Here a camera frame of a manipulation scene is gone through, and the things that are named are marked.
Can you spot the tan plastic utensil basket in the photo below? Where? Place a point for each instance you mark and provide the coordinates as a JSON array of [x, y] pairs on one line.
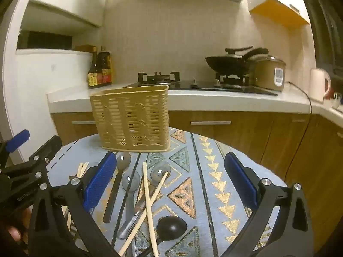
[[128, 117]]

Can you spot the white kitchen counter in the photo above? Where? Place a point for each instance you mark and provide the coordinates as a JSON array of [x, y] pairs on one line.
[[214, 100]]

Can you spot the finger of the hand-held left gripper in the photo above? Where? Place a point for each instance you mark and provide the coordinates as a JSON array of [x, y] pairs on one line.
[[45, 150], [17, 139]]

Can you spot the brown cardboard box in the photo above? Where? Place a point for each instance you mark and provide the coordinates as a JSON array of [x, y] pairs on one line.
[[84, 48]]

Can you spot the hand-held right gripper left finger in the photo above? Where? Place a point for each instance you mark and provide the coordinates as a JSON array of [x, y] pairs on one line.
[[99, 182]]

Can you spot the white electric kettle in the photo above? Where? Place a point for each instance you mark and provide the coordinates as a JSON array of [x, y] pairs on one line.
[[319, 85]]

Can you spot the white wall cabinet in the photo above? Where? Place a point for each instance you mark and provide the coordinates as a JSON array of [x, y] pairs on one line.
[[278, 10]]

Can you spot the black glass gas hob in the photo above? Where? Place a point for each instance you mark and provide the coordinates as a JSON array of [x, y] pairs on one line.
[[198, 87]]

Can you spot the yellow label sauce bottle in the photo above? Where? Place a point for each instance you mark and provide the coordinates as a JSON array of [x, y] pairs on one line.
[[93, 71]]

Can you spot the black wok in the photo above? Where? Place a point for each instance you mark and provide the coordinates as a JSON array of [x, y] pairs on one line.
[[227, 64]]

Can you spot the blue patterned tablecloth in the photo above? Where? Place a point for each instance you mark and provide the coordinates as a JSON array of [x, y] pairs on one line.
[[203, 192]]

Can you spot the beige rice cooker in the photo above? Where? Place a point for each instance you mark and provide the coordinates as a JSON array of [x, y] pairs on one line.
[[269, 73]]

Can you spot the person's left hand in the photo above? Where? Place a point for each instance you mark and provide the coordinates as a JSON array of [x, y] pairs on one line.
[[13, 233]]

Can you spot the black burner pan support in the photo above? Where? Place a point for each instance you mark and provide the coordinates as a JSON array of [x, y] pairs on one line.
[[233, 79], [158, 78]]

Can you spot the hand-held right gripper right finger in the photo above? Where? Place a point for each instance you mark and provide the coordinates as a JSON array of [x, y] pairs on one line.
[[241, 182]]

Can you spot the black plastic ladle spoon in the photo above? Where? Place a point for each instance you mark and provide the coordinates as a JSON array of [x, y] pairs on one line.
[[171, 227]]

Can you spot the light wooden chopstick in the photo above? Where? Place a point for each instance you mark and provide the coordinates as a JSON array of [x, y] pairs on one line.
[[79, 169], [148, 200], [85, 167], [160, 186]]

